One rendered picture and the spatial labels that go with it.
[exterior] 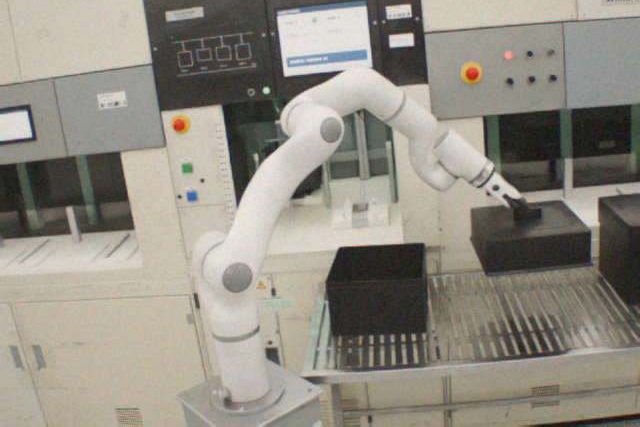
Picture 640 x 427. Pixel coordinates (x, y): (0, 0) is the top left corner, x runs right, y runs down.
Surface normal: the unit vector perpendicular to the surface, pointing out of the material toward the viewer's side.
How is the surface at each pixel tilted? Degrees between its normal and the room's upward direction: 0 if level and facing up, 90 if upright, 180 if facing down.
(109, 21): 90
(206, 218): 90
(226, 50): 90
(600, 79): 90
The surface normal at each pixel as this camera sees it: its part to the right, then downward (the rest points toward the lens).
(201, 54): -0.07, 0.29
